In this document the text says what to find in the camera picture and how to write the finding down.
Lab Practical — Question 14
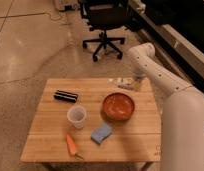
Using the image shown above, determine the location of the white plastic bottle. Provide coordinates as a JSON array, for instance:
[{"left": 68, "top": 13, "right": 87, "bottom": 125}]
[{"left": 108, "top": 77, "right": 141, "bottom": 91}]

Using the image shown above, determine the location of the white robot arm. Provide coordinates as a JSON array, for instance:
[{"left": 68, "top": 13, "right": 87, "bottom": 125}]
[{"left": 128, "top": 43, "right": 204, "bottom": 171}]

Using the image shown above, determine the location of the orange ceramic bowl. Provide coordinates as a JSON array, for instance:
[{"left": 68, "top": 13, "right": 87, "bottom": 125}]
[{"left": 102, "top": 92, "right": 135, "bottom": 121}]

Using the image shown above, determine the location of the translucent plastic cup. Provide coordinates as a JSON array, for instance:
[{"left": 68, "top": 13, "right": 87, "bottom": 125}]
[{"left": 67, "top": 105, "right": 87, "bottom": 129}]

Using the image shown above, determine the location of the wooden table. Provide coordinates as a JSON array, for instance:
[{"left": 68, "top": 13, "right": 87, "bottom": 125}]
[{"left": 21, "top": 78, "right": 161, "bottom": 163}]

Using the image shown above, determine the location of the black rectangular case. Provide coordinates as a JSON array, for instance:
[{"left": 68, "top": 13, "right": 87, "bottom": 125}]
[{"left": 54, "top": 90, "right": 78, "bottom": 103}]

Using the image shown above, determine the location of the blue sponge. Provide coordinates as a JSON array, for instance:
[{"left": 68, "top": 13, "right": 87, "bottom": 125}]
[{"left": 91, "top": 123, "right": 112, "bottom": 144}]

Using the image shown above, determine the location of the orange toy carrot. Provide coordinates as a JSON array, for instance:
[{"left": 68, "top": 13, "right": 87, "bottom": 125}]
[{"left": 66, "top": 134, "right": 83, "bottom": 159}]

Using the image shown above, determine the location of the black office chair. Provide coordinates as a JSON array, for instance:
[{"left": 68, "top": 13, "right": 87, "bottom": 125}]
[{"left": 78, "top": 0, "right": 129, "bottom": 62}]

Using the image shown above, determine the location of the white device on floor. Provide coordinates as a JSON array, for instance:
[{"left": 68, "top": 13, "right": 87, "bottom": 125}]
[{"left": 53, "top": 0, "right": 79, "bottom": 11}]

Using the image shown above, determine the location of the long workbench at right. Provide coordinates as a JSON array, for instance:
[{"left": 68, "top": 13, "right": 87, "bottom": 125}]
[{"left": 128, "top": 0, "right": 204, "bottom": 93}]

